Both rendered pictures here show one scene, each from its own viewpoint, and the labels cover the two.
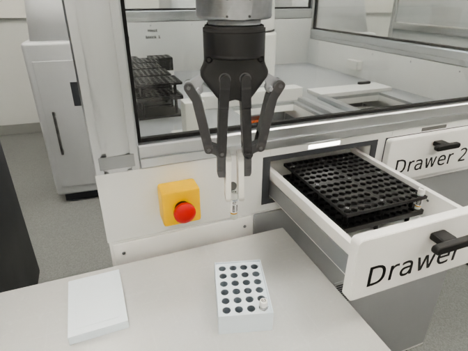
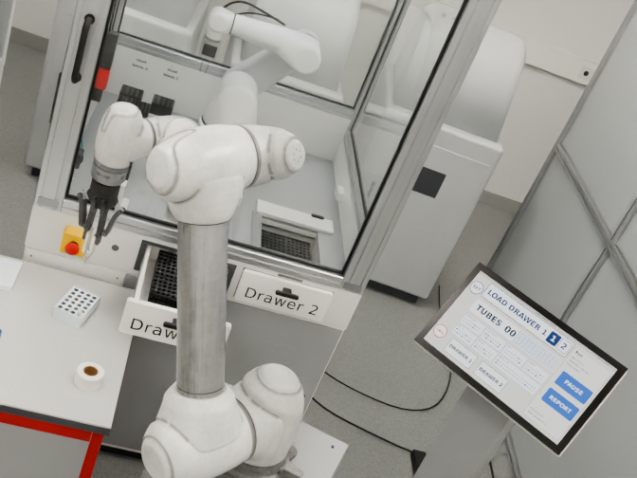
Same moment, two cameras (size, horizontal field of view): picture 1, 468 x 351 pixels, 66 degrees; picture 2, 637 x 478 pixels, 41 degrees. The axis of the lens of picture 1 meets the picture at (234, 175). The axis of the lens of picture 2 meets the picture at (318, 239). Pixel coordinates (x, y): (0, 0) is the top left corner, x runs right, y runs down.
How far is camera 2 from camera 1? 1.89 m
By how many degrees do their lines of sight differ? 7
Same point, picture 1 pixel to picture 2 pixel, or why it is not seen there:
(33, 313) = not seen: outside the picture
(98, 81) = (54, 159)
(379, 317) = not seen: hidden behind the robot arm
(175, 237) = (66, 262)
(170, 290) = (44, 287)
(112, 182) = (41, 211)
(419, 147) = (269, 285)
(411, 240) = (160, 316)
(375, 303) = not seen: hidden behind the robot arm
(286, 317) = (91, 328)
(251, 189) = (128, 255)
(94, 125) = (43, 179)
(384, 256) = (141, 316)
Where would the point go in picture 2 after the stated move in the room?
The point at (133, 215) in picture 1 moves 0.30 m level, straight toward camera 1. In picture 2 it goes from (45, 235) to (13, 294)
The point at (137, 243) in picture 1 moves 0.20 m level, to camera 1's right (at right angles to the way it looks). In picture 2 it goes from (42, 253) to (100, 284)
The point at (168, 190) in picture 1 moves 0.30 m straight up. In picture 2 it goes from (69, 231) to (91, 142)
